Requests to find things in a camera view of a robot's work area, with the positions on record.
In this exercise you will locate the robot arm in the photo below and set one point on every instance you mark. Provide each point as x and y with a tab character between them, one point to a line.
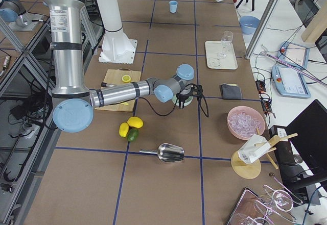
17	17
73	102

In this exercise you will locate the green ceramic bowl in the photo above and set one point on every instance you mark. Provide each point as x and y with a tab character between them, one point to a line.
186	102

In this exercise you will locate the yellow lemon back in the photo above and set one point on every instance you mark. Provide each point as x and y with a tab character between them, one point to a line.
123	129

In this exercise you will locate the clear wine glass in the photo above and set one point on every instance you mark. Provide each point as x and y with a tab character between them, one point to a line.
225	42

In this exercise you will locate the green lime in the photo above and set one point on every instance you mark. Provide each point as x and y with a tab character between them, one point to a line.
132	134

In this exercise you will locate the lower teach pendant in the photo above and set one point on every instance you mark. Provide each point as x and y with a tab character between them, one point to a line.
289	83

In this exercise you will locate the yellow lemon front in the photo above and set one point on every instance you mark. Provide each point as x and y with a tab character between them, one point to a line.
135	122

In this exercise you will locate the grey folded cloth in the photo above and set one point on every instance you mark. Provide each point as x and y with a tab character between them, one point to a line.
232	92

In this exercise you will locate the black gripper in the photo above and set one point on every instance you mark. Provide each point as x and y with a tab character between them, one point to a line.
184	96

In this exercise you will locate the wooden cutting board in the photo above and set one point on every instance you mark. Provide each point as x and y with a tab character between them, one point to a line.
114	77

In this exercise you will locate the teach pendant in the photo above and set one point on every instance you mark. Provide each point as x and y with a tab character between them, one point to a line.
294	54
289	83

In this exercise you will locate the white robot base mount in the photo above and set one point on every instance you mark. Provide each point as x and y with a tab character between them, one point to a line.
116	46

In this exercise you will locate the glasses on metal tray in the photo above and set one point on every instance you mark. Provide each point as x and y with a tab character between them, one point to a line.
272	207

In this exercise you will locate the light blue plastic cup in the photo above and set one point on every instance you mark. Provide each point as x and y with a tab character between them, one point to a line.
173	6

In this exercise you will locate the yellow lemon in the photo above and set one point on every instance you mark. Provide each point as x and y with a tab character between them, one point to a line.
135	122
123	129

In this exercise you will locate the upper teach pendant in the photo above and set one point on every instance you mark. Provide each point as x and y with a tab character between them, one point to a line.
294	54

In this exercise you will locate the pink bowl of ice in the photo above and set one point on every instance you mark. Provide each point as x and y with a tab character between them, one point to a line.
244	121

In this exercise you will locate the steel ice scoop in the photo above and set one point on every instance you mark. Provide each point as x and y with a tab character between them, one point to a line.
167	152

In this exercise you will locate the black monitor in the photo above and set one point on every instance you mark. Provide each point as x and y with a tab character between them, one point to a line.
310	143

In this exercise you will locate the cream bear print tray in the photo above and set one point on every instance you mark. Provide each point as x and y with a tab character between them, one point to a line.
212	60

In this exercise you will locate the aluminium frame post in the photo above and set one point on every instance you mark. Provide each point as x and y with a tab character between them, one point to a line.
262	25

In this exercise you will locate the wooden cup stand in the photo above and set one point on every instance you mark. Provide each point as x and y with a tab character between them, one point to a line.
251	171

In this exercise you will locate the white paper carton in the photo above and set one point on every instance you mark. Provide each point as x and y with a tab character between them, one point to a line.
255	147

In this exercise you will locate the blue plastic bowl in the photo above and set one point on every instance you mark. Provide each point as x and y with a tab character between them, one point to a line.
248	24

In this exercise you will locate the half lemon slice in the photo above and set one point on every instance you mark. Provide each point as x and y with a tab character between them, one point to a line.
126	78

